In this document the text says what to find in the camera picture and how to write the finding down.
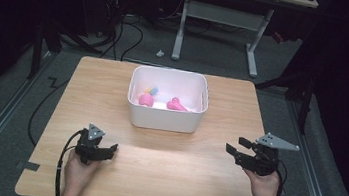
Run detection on bundle of black cables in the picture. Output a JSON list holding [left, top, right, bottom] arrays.
[[99, 10, 147, 65]]

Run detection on black floor cable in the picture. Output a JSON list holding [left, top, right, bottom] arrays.
[[25, 75, 70, 151]]

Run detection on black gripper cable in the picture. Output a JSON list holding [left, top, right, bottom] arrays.
[[271, 159, 291, 196], [53, 127, 87, 196]]

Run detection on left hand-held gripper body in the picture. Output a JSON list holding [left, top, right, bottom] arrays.
[[73, 121, 108, 167]]

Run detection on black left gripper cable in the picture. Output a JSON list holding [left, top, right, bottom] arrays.
[[53, 127, 87, 196]]

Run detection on white plastic bin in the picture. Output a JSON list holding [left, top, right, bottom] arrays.
[[124, 64, 213, 136]]

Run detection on black computer tower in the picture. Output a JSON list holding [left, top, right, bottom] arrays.
[[97, 0, 126, 40]]

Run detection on grey tape piece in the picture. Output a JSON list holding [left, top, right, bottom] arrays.
[[22, 160, 42, 173]]

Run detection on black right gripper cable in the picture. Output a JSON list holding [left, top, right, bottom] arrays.
[[271, 159, 291, 196]]

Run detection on person's left hand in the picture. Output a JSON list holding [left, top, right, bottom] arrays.
[[62, 148, 103, 193]]

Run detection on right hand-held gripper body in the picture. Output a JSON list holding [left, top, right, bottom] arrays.
[[239, 129, 302, 181]]

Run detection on white-legged wooden desk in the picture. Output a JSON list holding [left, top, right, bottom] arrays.
[[169, 0, 319, 85]]

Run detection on black metal stand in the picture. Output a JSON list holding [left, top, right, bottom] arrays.
[[248, 51, 322, 137], [26, 16, 107, 89]]

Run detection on pink bone toy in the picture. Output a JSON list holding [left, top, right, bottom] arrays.
[[165, 96, 191, 113]]

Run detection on pink ball rope toy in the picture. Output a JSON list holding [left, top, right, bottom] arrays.
[[137, 85, 160, 109]]

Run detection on person's right hand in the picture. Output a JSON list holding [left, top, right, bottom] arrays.
[[240, 166, 283, 196]]

